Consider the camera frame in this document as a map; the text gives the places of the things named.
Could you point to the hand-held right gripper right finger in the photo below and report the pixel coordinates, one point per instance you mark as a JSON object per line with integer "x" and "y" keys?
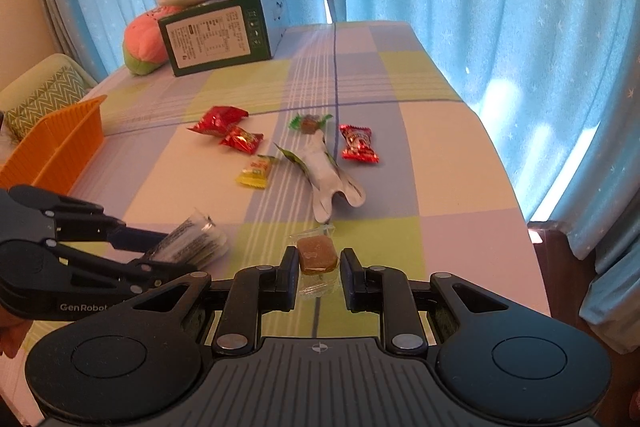
{"x": 350, "y": 279}

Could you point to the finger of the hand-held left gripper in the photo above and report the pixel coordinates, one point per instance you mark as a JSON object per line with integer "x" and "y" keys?
{"x": 135, "y": 238}
{"x": 160, "y": 268}

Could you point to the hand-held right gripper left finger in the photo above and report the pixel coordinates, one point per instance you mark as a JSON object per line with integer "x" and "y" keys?
{"x": 288, "y": 269}

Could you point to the brown candy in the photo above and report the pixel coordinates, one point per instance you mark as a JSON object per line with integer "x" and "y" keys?
{"x": 309, "y": 124}
{"x": 316, "y": 254}

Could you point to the clear snack packet dark print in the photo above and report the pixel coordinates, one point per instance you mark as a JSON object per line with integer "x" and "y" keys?
{"x": 192, "y": 237}

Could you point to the long white snack packet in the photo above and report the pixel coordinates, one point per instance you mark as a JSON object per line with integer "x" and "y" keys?
{"x": 322, "y": 174}

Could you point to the yellow candy packet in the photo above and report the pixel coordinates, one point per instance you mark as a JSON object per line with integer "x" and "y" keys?
{"x": 256, "y": 172}

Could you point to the orange plastic basket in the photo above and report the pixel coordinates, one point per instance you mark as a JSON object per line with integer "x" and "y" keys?
{"x": 60, "y": 142}

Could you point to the red candy packet white print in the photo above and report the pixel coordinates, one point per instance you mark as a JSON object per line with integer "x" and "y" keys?
{"x": 357, "y": 143}

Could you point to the checked pastel tablecloth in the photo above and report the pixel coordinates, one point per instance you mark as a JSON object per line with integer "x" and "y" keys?
{"x": 400, "y": 157}

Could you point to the small red candy packet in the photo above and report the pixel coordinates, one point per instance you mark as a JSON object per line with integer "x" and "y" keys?
{"x": 242, "y": 140}

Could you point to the brown candy in green wrapper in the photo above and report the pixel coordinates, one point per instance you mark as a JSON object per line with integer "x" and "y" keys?
{"x": 309, "y": 124}

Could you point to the green chevron cushion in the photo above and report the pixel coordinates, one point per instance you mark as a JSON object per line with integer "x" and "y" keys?
{"x": 42, "y": 99}

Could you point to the pink peach plush toy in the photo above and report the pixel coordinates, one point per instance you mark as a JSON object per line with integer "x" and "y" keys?
{"x": 145, "y": 42}

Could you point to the light green sofa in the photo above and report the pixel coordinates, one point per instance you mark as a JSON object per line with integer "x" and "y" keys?
{"x": 30, "y": 72}

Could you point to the green box with white label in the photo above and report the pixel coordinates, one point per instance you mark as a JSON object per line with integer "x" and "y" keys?
{"x": 215, "y": 34}

